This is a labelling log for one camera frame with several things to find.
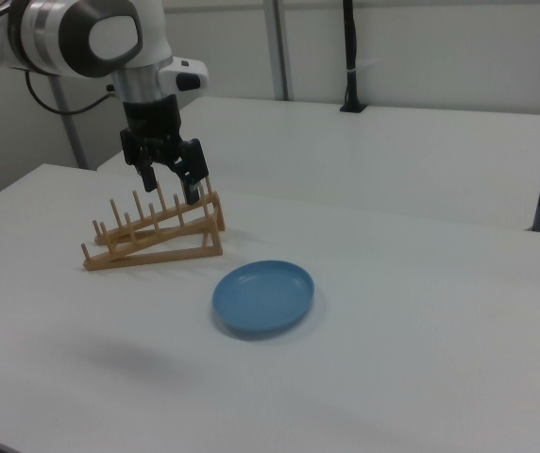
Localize white side table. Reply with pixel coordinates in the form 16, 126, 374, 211
96, 96, 540, 232

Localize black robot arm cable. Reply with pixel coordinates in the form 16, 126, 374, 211
25, 70, 116, 115

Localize grey metal partition post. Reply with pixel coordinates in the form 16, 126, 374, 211
263, 0, 295, 102
46, 75, 88, 170

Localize blue round plate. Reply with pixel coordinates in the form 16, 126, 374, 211
211, 259, 316, 340

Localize wooden plate rack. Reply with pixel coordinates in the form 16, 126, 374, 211
79, 176, 227, 274

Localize black camera pole with base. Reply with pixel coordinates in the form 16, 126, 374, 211
339, 0, 369, 114

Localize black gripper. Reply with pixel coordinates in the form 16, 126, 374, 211
119, 93, 208, 206

